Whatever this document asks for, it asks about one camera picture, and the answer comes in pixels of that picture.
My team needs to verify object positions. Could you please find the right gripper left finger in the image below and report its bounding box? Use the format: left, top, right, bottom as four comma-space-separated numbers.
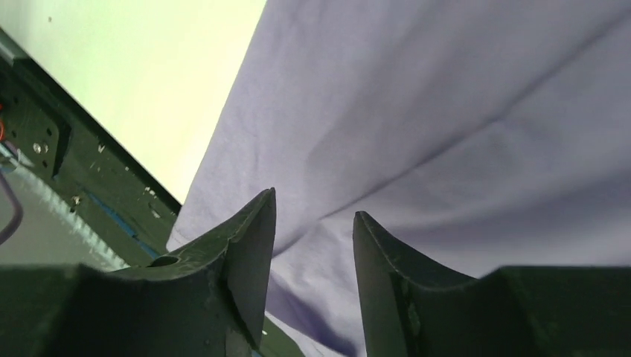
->
1, 188, 276, 356

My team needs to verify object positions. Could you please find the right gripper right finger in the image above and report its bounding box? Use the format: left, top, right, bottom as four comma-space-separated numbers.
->
353, 211, 630, 356

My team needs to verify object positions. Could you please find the purple t shirt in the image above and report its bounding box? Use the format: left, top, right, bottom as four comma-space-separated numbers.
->
167, 1, 630, 356

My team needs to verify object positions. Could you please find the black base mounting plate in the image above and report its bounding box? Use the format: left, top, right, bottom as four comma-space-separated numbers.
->
1, 33, 180, 266

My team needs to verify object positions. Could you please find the aluminium frame rail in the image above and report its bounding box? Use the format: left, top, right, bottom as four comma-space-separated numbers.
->
0, 147, 129, 272

